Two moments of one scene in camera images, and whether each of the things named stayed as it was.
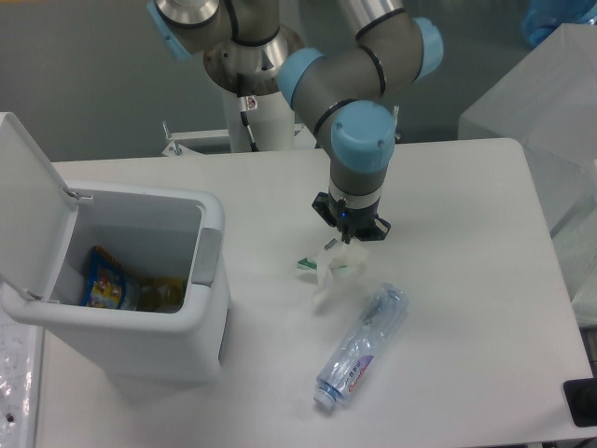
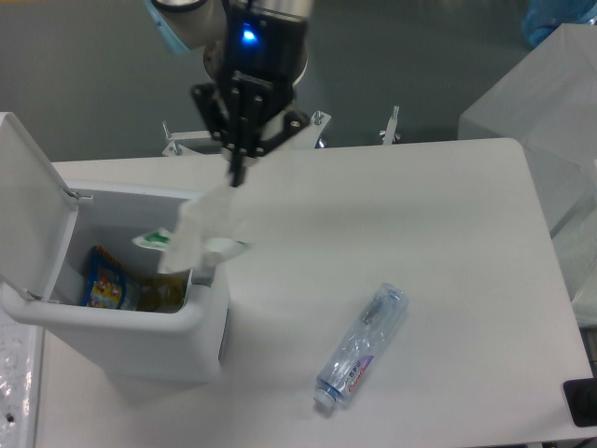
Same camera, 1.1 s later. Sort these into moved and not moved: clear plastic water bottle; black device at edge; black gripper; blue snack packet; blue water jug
Moved: black gripper
Not moved: blue water jug; blue snack packet; black device at edge; clear plastic water bottle
